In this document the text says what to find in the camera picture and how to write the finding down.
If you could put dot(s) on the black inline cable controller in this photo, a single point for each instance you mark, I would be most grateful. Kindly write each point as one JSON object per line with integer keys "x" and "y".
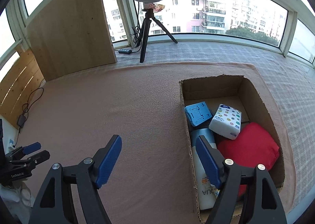
{"x": 125, "y": 51}

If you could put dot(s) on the black tripod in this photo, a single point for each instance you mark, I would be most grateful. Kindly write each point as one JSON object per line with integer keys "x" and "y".
{"x": 144, "y": 30}

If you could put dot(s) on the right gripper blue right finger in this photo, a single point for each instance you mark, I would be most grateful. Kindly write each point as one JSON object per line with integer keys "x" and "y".
{"x": 262, "y": 203}

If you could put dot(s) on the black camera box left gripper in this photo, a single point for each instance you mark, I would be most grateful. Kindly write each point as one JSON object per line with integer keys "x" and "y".
{"x": 2, "y": 152}

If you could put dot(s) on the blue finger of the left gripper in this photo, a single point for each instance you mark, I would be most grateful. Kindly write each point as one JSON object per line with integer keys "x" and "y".
{"x": 31, "y": 148}
{"x": 40, "y": 157}

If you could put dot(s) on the blue plastic phone stand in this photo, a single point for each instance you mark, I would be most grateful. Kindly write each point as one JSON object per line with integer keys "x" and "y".
{"x": 197, "y": 113}

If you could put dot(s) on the patterned tissue pack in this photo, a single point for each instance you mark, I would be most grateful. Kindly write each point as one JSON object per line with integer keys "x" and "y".
{"x": 226, "y": 122}

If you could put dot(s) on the black power adapter with cable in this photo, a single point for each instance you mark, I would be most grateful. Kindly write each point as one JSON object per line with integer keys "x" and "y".
{"x": 25, "y": 112}

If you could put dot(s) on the cardboard box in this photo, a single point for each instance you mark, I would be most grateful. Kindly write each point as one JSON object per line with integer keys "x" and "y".
{"x": 254, "y": 100}

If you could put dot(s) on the pine slatted headboard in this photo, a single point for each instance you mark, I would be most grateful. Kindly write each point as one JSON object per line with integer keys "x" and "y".
{"x": 16, "y": 87}

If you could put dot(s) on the white wall socket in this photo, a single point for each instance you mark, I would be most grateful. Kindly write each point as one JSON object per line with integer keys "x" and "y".
{"x": 11, "y": 145}

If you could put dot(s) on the white sunscreen bottle blue cap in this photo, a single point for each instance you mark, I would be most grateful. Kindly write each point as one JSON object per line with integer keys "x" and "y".
{"x": 206, "y": 192}

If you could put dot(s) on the light wooden board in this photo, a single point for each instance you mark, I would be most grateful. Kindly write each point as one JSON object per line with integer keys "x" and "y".
{"x": 67, "y": 36}

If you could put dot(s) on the left white gloved hand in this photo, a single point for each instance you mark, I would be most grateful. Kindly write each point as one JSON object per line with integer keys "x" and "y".
{"x": 19, "y": 201}

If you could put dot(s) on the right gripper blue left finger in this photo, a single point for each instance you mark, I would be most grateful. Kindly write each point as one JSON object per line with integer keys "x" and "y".
{"x": 54, "y": 202}

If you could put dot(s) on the red cloth pouch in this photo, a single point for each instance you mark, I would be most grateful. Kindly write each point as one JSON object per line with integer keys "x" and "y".
{"x": 253, "y": 146}

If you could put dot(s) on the checkered bed sheet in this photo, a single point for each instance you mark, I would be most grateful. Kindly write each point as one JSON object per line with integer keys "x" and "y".
{"x": 290, "y": 82}

